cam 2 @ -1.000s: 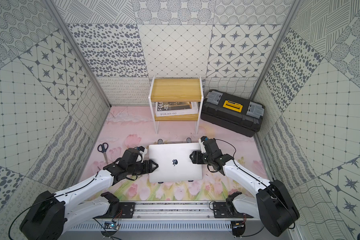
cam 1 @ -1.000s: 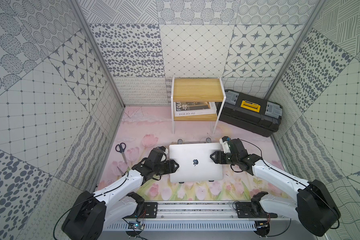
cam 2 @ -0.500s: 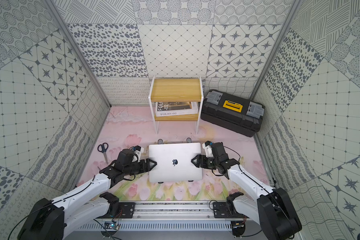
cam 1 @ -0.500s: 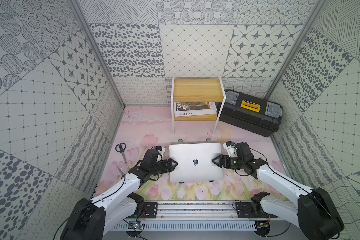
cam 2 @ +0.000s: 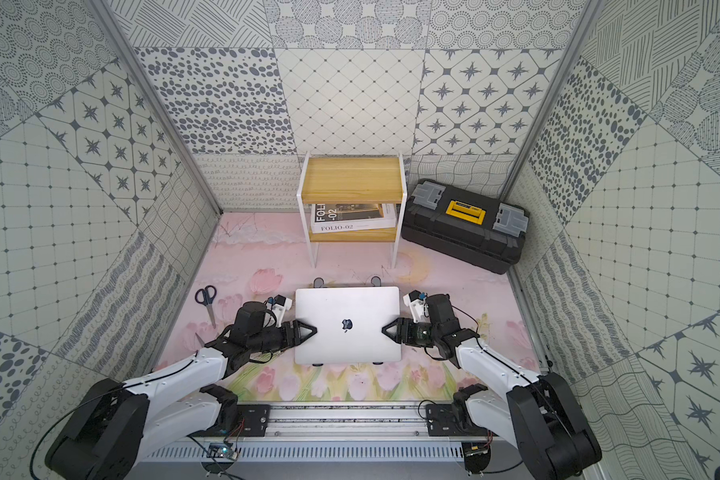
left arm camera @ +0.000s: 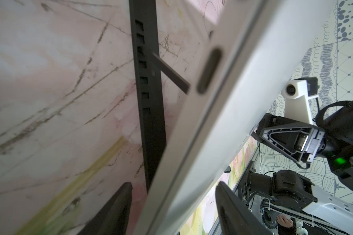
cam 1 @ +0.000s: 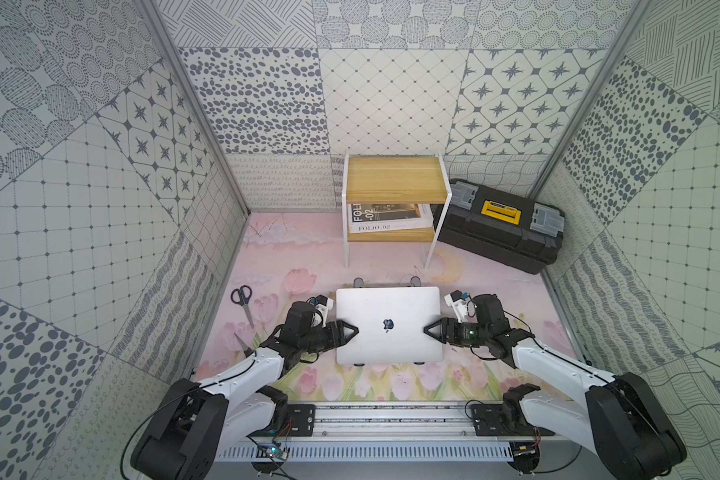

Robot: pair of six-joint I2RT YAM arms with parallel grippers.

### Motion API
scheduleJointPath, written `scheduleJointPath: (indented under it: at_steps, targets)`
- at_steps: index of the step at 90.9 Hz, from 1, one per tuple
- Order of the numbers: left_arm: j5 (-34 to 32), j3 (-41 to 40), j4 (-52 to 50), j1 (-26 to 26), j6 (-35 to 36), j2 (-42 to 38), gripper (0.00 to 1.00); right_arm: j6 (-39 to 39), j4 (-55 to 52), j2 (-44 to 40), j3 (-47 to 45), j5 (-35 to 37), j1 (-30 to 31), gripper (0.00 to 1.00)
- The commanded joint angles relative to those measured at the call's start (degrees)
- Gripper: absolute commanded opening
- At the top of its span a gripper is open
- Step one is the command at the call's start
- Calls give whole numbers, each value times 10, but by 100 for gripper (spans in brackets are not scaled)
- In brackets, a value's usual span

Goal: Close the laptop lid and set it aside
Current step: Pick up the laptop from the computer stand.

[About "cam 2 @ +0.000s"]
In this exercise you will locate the white slotted cable duct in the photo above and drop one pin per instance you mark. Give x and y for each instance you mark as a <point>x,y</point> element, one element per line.
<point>341,451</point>

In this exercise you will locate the silver laptop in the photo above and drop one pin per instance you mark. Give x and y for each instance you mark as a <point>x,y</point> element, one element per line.
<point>348,324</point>

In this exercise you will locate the aluminium mounting rail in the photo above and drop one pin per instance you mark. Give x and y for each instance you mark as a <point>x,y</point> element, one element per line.
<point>323,421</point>

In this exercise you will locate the Folio-02 white book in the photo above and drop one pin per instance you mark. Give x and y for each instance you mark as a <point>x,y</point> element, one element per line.
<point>331,218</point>

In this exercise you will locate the black scissors upper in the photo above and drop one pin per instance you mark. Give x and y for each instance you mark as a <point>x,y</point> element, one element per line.
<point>205,296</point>

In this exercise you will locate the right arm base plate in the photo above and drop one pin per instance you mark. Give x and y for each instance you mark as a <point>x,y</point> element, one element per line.
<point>476,419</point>

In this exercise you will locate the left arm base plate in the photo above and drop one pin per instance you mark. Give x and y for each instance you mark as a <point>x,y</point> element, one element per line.
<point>247,420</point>

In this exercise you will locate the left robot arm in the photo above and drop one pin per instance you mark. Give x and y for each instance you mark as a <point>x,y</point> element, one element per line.
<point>77,454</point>

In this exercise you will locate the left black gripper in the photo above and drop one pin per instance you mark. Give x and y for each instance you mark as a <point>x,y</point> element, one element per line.
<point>292,333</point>

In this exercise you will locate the white wooden shelf rack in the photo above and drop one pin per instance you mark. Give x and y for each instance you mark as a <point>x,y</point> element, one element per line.
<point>345,180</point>

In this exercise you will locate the pink floral table mat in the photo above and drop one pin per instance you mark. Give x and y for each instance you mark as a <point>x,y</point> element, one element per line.
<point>253,256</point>

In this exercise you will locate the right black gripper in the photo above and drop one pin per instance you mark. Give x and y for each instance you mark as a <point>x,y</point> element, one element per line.
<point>399,333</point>

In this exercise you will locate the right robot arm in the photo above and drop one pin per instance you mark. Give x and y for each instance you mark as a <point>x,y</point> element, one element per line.
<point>500,379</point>

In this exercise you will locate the black scissors lower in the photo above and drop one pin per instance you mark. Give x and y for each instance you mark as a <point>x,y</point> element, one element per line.
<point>199,339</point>

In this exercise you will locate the black scissors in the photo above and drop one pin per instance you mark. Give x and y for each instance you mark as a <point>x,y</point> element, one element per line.
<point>199,339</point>
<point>205,296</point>

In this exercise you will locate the black yellow toolbox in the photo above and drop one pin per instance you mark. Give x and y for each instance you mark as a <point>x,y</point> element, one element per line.
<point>464,225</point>

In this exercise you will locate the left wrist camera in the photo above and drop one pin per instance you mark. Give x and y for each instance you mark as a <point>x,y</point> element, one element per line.
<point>276,307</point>

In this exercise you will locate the grey folding laptop stand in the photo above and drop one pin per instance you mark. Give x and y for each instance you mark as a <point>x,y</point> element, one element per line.
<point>319,281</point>

